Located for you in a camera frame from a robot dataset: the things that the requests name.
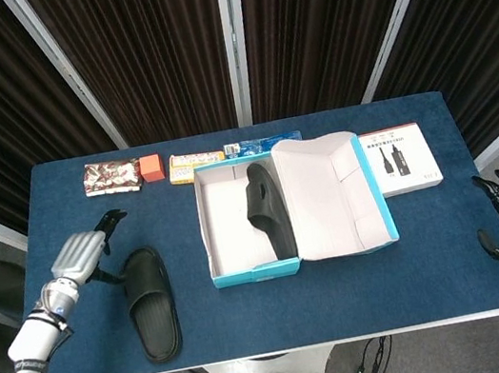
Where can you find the flat blue packet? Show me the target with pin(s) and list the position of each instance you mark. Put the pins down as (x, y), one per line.
(252, 146)

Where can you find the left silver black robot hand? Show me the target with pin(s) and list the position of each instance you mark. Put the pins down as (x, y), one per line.
(78, 255)

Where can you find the blue felt table cover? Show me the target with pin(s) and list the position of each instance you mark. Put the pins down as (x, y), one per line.
(346, 295)

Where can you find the small orange box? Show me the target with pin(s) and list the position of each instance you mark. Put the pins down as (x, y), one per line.
(151, 167)

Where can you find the yellow snack packet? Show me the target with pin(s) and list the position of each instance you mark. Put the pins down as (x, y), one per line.
(187, 161)

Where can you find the black rubber slipper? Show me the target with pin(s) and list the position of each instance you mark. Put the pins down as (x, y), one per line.
(158, 328)
(276, 230)

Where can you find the red white snack packet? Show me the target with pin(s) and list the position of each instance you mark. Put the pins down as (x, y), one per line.
(110, 177)

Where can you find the light blue shoe box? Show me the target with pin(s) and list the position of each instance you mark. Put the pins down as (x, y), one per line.
(226, 219)

